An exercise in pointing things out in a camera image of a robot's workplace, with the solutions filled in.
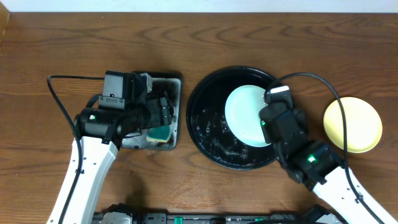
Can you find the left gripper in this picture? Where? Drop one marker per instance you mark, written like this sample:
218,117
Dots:
161,113

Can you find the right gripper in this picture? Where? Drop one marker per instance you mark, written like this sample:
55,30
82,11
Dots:
302,119

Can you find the yellow plate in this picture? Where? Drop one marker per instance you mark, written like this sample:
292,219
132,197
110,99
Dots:
364,125

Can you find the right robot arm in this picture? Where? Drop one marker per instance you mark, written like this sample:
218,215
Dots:
317,166

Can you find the green yellow sponge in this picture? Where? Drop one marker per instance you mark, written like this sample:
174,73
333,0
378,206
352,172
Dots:
161,134

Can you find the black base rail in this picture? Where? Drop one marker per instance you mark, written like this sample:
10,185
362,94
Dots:
121,213

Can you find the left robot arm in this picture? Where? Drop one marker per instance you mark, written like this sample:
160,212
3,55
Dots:
106,124

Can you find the light blue plate top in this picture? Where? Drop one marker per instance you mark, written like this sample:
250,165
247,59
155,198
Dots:
242,114

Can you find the black round tray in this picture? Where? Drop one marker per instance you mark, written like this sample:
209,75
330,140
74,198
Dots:
206,122

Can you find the black rectangular soapy tray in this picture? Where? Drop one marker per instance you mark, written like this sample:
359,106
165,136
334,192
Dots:
168,85

